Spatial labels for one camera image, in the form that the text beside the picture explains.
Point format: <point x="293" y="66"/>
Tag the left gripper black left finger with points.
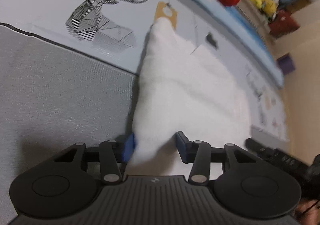
<point x="112" y="156"/>

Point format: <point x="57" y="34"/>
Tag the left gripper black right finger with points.
<point x="201" y="155"/>

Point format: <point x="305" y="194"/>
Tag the white t-shirt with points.
<point x="183" y="88"/>

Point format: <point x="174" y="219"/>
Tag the purple box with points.
<point x="286" y="64"/>

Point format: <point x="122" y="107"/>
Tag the grey printed bed cover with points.
<point x="70" y="73"/>

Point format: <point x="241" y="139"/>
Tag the yellow plush toys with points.
<point x="267" y="7"/>

